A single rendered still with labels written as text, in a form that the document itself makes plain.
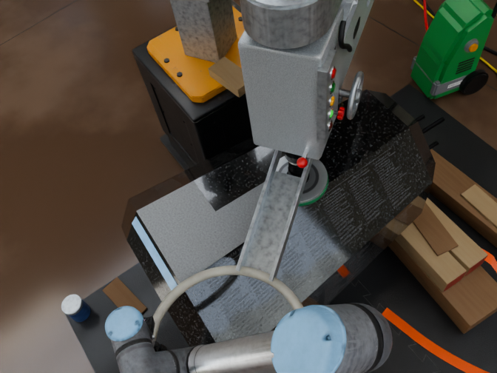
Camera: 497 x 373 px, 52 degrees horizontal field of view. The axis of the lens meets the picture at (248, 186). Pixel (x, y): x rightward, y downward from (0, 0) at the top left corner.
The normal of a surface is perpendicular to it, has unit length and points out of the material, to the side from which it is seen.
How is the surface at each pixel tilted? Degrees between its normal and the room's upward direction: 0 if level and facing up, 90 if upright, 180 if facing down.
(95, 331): 0
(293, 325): 40
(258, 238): 16
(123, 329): 9
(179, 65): 0
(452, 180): 0
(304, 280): 45
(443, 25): 73
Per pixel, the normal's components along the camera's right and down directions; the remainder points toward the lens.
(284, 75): -0.36, 0.81
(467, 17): -0.61, -0.25
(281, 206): -0.20, -0.29
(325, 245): 0.33, 0.08
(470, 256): -0.11, -0.54
